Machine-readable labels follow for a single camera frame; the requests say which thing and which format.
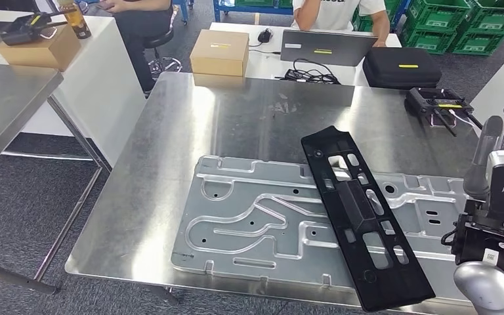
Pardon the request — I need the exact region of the black cable bundle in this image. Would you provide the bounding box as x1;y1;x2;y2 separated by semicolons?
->
278;57;342;85

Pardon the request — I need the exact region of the black plastic mounting plate part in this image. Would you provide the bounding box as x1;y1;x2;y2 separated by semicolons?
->
301;126;436;313

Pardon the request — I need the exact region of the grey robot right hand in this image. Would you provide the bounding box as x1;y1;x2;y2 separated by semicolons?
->
463;75;504;201

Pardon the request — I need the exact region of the grey laptop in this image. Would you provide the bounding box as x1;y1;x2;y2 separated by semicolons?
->
280;29;379;68

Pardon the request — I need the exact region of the black stool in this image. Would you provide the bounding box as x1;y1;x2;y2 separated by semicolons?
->
143;28;183;77

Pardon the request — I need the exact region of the white desk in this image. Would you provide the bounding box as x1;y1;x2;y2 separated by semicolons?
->
0;9;148;168
469;41;504;127
208;22;403;88

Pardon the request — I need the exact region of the cardboard box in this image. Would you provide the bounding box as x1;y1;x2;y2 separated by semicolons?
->
0;24;82;73
190;29;251;78

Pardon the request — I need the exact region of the person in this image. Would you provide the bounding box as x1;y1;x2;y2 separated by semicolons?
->
292;0;391;48
97;0;175;95

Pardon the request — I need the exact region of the stamped sheet metal panel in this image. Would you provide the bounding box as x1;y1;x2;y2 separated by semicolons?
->
170;156;474;305

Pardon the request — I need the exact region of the amber drink bottle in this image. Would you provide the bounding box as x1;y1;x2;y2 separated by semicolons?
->
58;0;92;40

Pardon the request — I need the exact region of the stainless steel workbench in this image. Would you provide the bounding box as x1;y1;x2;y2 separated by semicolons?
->
64;72;504;315

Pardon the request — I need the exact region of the stainless steel table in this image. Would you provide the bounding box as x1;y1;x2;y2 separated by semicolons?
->
0;60;114;297

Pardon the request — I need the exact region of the black carrying case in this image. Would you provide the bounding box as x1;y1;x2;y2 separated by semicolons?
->
362;47;443;90

